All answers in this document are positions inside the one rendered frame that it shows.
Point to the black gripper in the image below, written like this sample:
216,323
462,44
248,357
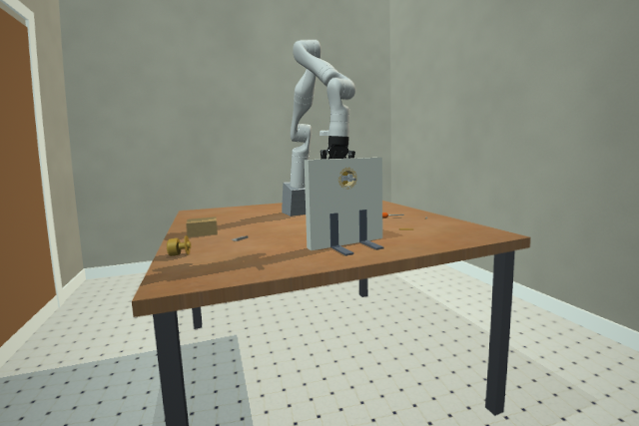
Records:
337,148

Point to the tan rectangular box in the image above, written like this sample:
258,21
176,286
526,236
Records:
201,226

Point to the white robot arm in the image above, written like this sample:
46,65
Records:
307,53

